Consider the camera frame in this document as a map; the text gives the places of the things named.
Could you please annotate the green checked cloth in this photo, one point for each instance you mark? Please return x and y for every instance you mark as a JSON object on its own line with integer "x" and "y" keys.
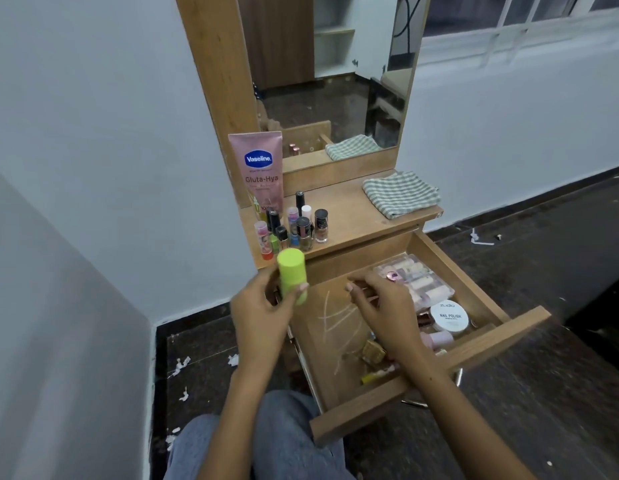
{"x": 402, "y": 194}

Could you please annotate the person's right hand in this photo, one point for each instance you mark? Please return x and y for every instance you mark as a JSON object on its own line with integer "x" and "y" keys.
{"x": 394, "y": 319}

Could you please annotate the person's grey jeans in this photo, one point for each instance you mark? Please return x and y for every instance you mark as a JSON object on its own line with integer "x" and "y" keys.
{"x": 289, "y": 444}

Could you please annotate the torn white paper pile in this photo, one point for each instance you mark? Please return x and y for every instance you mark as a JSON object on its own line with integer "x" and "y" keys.
{"x": 233, "y": 360}

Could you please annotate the person's left forearm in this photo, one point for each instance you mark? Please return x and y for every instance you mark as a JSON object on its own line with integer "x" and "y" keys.
{"x": 234, "y": 429}

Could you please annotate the clear perfume bottle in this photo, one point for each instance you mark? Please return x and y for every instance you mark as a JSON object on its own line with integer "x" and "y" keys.
{"x": 393, "y": 276}

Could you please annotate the yellow lip balm stick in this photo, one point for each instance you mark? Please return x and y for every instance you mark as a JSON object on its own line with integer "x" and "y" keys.
{"x": 379, "y": 374}

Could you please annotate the pink Vaseline lotion tube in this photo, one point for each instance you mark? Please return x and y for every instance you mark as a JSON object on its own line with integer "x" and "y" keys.
{"x": 257, "y": 174}

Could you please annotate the clear box of mini bottles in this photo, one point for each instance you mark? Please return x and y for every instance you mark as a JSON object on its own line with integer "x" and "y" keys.
{"x": 427, "y": 282}

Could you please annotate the green cylindrical stick container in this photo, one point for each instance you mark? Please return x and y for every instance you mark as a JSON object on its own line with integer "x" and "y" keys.
{"x": 291, "y": 269}

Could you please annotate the wooden drawer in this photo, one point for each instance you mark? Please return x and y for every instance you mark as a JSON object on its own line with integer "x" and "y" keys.
{"x": 489, "y": 339}

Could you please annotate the pink bottle with white cap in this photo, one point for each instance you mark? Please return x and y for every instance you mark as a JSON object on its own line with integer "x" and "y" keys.
{"x": 439, "y": 339}

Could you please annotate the yellow nail polish bottle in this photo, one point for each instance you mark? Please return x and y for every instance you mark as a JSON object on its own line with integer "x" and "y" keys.
{"x": 374, "y": 351}

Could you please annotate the nude nail polish bottle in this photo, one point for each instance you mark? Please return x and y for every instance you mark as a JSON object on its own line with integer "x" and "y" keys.
{"x": 321, "y": 227}

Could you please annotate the gold nail polish bottle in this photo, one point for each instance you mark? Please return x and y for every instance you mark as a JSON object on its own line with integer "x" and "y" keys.
{"x": 300, "y": 202}

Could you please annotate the small dark nail polish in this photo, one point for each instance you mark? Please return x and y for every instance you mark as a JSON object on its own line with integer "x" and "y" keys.
{"x": 282, "y": 238}

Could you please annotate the white capped nail polish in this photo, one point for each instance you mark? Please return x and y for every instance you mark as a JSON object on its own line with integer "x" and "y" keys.
{"x": 307, "y": 211}

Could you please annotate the person's left hand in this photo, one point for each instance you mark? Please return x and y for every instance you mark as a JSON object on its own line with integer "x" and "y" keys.
{"x": 259, "y": 329}

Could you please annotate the maroon nail polish bottle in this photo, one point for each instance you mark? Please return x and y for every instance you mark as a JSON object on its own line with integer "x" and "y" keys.
{"x": 426, "y": 320}

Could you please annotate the dressing table mirror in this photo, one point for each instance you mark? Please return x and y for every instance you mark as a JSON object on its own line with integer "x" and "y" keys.
{"x": 329, "y": 94}

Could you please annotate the wooden dressing table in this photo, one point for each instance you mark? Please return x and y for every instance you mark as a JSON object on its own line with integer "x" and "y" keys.
{"x": 349, "y": 214}

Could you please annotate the glitter capped nail polish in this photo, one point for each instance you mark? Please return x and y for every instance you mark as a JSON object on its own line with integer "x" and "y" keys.
{"x": 304, "y": 234}

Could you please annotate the white round jar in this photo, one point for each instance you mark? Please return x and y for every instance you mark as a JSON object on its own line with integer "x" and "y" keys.
{"x": 449, "y": 318}

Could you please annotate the white barred window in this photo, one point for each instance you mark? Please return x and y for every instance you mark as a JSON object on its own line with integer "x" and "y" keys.
{"x": 464, "y": 49}

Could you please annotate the person's right forearm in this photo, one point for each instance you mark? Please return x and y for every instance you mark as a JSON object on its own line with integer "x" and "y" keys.
{"x": 464, "y": 429}

